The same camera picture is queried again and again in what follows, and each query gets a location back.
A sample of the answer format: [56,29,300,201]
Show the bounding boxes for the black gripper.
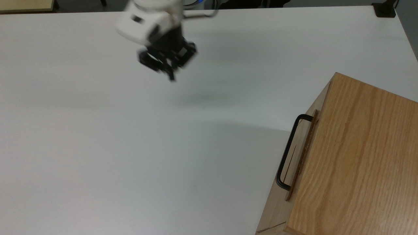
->
[137,25,198,82]

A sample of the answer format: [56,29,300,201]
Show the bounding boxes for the black drawer handle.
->
[276,109,319,201]

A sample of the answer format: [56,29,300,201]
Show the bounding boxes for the wooden drawer cabinet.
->
[255,72,418,235]

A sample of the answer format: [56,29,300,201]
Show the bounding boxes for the light wooden board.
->
[0,0,55,13]

